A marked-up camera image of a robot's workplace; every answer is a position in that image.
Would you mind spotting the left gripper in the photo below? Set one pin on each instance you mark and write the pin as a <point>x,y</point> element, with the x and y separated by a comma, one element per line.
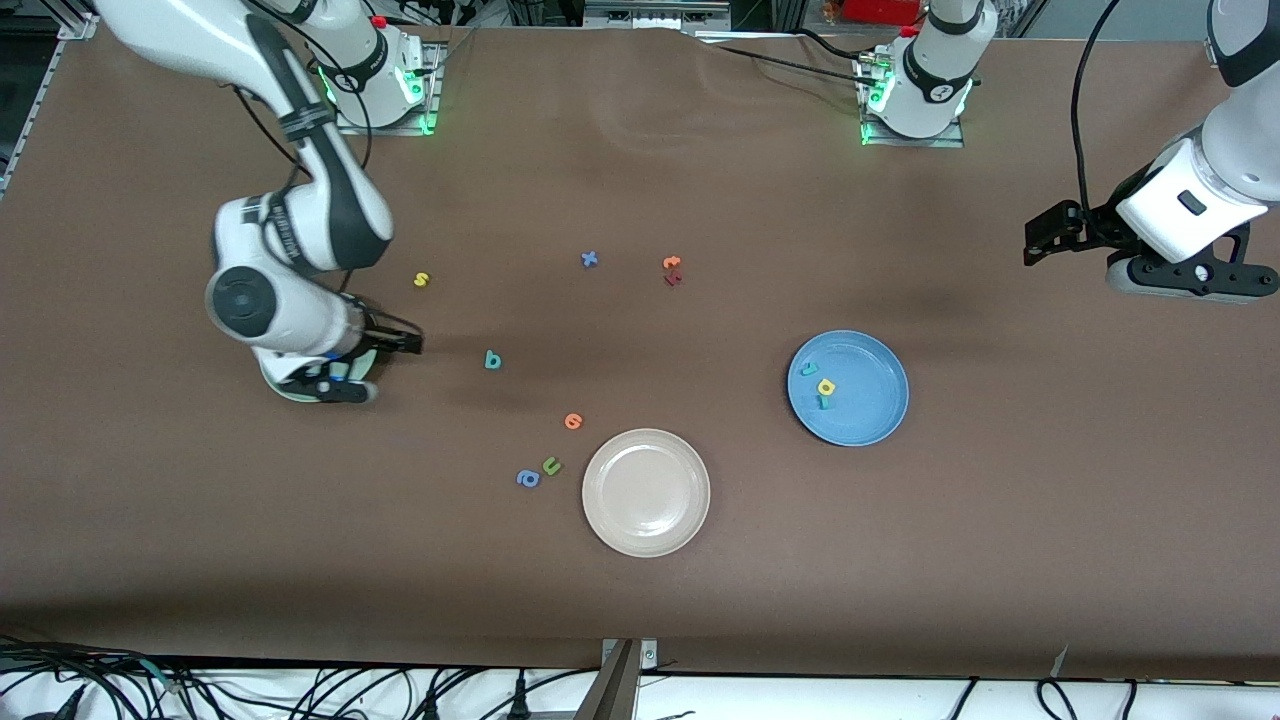
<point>1097,222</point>

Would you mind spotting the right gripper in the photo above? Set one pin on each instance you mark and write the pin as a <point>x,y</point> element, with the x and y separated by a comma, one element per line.
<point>375,334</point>

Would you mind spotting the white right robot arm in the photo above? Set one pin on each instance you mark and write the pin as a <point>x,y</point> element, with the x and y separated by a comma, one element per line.
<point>300,230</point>

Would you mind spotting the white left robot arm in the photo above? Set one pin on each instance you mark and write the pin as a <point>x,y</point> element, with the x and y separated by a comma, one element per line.
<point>935,70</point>

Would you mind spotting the pale green plate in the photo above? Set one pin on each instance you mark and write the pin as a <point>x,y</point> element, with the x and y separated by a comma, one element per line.
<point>285,393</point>

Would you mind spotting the blue foam letter a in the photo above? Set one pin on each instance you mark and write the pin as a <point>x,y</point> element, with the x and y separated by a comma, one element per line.
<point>523,481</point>

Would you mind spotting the blue plate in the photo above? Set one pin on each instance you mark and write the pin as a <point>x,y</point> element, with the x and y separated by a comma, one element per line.
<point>870,410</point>

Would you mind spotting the red box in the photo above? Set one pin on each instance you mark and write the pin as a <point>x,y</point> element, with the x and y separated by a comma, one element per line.
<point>870,10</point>

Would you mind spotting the beige plate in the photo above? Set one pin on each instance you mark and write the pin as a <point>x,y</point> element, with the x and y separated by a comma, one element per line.
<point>645,492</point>

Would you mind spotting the grey metal fixture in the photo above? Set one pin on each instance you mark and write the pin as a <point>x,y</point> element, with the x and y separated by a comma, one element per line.
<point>650,15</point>

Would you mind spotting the metal table edge bracket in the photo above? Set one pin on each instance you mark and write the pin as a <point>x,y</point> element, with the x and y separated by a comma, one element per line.
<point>615,690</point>

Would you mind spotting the aluminium frame profile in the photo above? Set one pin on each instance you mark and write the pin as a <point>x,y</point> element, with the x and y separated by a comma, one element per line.
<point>78,28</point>

